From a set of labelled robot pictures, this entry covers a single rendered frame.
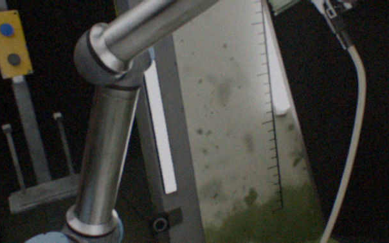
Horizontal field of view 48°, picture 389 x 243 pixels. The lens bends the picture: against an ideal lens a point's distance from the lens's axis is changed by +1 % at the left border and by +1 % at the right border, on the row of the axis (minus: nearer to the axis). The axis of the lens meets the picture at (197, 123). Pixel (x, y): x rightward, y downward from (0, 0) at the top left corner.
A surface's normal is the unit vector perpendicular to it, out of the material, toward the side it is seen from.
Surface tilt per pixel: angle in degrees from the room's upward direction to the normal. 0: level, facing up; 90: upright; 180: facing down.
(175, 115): 90
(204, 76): 90
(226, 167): 90
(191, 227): 90
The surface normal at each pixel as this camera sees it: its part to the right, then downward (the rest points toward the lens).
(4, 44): 0.44, 0.18
